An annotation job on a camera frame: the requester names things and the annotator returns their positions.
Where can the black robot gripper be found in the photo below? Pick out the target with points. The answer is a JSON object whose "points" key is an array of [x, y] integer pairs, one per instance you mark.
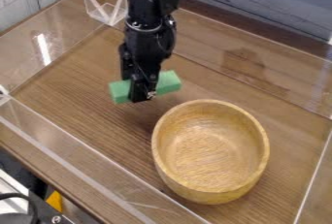
{"points": [[146, 47]]}

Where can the green rectangular block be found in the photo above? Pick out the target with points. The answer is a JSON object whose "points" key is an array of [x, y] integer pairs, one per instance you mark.
{"points": [[169, 83]]}

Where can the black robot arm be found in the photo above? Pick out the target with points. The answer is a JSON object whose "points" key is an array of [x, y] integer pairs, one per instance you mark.
{"points": [[148, 11]]}

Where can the brown wooden bowl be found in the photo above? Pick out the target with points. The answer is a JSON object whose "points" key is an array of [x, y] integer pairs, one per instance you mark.
{"points": [[211, 150]]}

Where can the yellow and black device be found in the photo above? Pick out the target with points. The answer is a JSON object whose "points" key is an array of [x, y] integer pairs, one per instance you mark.
{"points": [[47, 209]]}

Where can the clear acrylic corner bracket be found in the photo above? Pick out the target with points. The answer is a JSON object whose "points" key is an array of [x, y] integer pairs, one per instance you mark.
{"points": [[106, 13]]}

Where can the clear acrylic front wall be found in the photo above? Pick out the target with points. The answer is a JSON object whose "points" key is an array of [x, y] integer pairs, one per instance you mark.
{"points": [[93, 181]]}

